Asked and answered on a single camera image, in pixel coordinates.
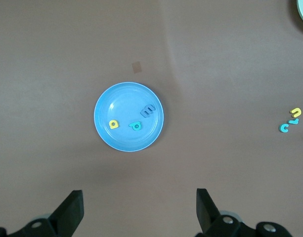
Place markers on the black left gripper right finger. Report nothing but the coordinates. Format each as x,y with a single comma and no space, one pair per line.
210,219

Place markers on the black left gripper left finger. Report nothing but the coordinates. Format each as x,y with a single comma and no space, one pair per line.
64,219

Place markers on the teal foam letter p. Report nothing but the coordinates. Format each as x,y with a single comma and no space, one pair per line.
132,124

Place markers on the blue foam letter m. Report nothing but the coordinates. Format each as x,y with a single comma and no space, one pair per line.
145,113

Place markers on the teal foam letter c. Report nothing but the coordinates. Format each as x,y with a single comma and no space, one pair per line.
281,128

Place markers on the small teal foam letter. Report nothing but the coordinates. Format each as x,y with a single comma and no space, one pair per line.
294,121

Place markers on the blue plate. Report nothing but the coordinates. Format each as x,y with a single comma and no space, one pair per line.
126,98

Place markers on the yellow foam letter u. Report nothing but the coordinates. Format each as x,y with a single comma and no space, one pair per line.
300,112

